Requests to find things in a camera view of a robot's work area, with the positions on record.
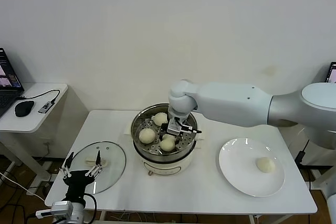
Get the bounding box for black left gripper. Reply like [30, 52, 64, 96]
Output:
[59, 150, 103, 201]

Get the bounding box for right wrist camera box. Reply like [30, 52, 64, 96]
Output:
[168, 119, 182, 133]

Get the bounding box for white side table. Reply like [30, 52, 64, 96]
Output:
[0, 82, 69, 183]

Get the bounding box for stainless steel steamer basket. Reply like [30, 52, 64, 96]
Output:
[131, 104, 198, 158]

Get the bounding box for tangled white wires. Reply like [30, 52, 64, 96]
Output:
[109, 210, 163, 222]

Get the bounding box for cream electric cooker pot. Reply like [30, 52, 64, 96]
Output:
[123, 124, 207, 176]

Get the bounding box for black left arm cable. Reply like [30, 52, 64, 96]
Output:
[83, 194, 98, 224]

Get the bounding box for white floor cable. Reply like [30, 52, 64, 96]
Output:
[0, 172, 47, 202]

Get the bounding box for black power adapter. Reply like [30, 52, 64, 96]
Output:
[295, 150, 307, 165]

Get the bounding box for black usb hub cable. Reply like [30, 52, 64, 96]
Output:
[17, 89, 61, 103]

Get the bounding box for white steamed baozi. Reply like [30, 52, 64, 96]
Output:
[138, 128, 156, 144]
[256, 156, 276, 174]
[153, 112, 169, 126]
[160, 134, 177, 153]

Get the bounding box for white round plate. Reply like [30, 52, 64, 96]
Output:
[218, 137, 286, 198]

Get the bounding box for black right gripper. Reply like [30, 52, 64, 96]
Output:
[159, 114, 186, 148]

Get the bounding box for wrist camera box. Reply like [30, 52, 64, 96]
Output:
[168, 119, 182, 133]
[36, 200, 74, 218]

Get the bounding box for small grey usb hub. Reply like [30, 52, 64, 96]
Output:
[38, 100, 57, 114]

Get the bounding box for open black laptop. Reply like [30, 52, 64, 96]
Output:
[0, 47, 26, 119]
[325, 61, 336, 83]

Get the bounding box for round glass lid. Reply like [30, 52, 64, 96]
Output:
[67, 141, 127, 195]

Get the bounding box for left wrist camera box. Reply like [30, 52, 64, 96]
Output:
[36, 200, 74, 218]

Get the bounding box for black computer mouse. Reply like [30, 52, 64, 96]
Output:
[14, 100, 35, 117]

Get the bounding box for black floor cable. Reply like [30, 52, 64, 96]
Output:
[0, 168, 53, 224]

